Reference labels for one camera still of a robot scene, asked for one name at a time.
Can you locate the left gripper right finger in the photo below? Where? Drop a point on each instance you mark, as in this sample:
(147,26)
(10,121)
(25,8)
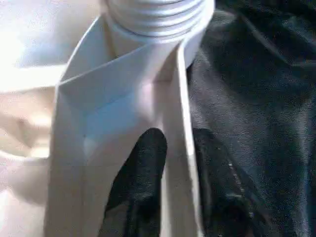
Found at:
(222,192)

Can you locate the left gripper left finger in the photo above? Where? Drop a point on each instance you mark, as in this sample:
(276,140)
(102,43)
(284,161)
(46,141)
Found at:
(138,185)

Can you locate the white plastic table leg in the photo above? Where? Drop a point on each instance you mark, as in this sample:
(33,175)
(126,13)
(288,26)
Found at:
(158,19)

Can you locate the black work mat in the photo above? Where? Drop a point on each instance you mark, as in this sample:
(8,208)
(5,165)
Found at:
(259,98)

